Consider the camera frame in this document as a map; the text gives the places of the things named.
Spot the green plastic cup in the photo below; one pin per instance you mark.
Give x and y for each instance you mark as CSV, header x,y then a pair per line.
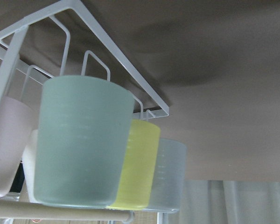
x,y
83,131

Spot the yellow plastic cup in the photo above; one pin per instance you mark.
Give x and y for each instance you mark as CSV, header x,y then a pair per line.
x,y
138,169

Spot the grey plastic cup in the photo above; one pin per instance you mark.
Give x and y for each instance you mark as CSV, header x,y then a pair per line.
x,y
169,176

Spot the cream plastic cup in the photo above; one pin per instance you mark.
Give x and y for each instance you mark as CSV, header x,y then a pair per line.
x,y
28,161

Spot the pink plastic cup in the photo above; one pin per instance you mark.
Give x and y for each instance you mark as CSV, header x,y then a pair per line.
x,y
16,122

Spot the white wire cup rack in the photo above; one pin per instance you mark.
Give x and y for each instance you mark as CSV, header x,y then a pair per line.
x,y
24,210

